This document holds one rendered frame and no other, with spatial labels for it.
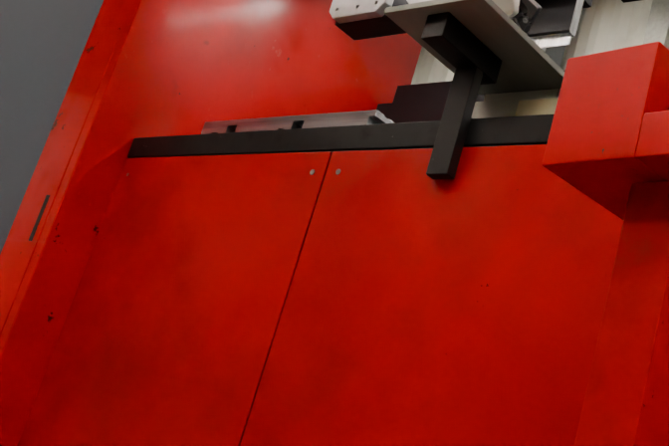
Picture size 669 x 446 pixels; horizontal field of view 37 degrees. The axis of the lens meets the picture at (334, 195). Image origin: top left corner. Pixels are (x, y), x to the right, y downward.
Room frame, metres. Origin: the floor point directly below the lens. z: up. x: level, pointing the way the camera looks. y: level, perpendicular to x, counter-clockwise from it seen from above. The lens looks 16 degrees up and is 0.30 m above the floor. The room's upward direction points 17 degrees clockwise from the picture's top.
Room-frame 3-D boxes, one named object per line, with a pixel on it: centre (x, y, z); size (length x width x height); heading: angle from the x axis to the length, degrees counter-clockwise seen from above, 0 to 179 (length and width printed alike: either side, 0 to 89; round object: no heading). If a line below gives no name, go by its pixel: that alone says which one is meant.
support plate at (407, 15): (1.37, -0.15, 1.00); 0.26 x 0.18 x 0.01; 133
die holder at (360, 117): (1.87, 0.12, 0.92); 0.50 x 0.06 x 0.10; 43
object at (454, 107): (1.34, -0.12, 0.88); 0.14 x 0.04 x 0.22; 133
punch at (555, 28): (1.47, -0.25, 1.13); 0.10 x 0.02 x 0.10; 43
